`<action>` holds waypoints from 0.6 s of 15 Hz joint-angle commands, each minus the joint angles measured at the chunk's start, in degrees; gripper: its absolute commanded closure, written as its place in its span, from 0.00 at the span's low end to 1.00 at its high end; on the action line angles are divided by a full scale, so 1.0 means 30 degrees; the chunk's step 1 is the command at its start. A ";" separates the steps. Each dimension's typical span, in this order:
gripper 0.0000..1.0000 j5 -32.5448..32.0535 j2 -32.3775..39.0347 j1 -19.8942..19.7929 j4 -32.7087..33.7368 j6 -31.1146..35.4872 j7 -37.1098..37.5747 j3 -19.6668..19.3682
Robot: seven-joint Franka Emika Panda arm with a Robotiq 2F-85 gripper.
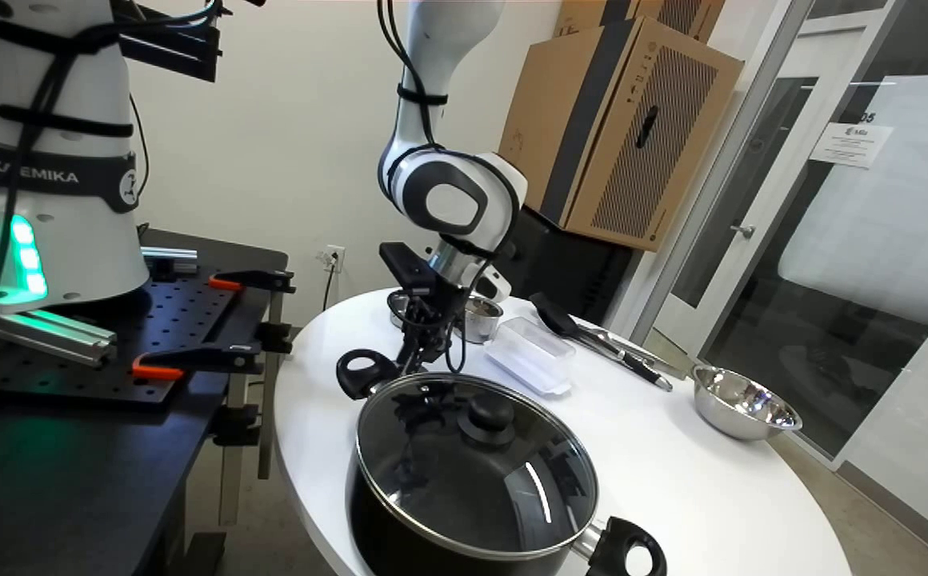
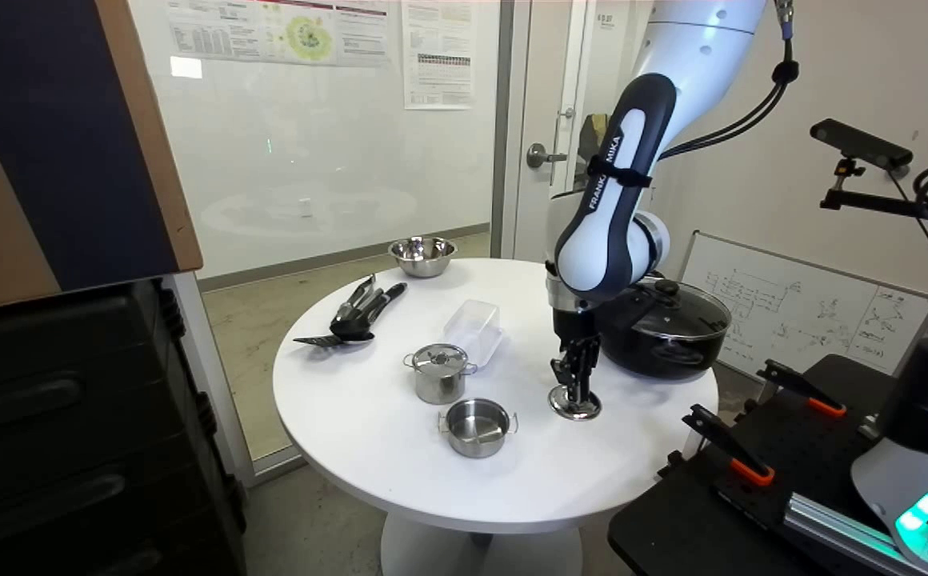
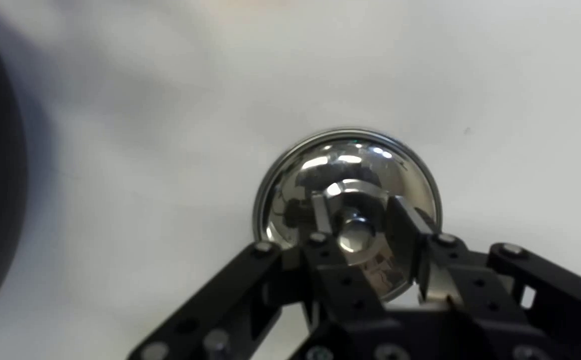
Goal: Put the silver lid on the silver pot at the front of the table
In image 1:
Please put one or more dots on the glass lid with black knob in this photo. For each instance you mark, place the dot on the glass lid with black knob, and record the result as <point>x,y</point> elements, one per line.
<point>452,481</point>

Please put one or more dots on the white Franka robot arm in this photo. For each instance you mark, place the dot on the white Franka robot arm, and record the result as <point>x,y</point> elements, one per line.
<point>58,212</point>

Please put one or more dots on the small cardboard box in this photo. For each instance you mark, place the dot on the small cardboard box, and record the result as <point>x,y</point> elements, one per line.
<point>667,13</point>

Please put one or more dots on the white paper door sign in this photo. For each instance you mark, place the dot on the white paper door sign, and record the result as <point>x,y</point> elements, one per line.
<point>853,145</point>

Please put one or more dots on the black and silver tongs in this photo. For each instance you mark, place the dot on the black and silver tongs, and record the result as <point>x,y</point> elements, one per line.
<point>620,344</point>

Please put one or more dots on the white plastic tray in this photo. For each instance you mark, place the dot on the white plastic tray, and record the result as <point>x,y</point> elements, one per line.
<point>528,361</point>

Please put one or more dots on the large cardboard box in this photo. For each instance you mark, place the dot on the large cardboard box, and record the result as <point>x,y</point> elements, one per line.
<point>611,129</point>

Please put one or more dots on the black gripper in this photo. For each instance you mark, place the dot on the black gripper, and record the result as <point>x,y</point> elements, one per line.
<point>445,289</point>

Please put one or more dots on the aluminium rail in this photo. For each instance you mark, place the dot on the aluminium rail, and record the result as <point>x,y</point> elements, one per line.
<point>44,334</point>

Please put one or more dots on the silver mixing bowl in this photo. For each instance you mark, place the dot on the silver mixing bowl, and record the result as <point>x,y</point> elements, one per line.
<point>745,405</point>

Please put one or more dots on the white wall outlet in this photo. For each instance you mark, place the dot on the white wall outlet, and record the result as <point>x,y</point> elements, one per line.
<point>334,255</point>

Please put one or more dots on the grey metal door frame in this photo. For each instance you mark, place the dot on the grey metal door frame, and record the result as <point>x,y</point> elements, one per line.
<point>721,171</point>

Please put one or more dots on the large black cooking pot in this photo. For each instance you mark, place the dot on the large black cooking pot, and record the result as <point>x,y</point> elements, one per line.
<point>379,532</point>

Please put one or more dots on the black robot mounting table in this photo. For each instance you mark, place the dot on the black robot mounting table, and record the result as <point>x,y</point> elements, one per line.
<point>67,481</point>

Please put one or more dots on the black spatula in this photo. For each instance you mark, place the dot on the black spatula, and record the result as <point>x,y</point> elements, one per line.
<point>556,316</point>

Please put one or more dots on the black table bracket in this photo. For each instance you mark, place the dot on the black table bracket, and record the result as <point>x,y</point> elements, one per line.
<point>235,424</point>

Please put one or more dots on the black mounted bracket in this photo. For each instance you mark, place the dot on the black mounted bracket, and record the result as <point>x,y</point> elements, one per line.
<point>170,41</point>

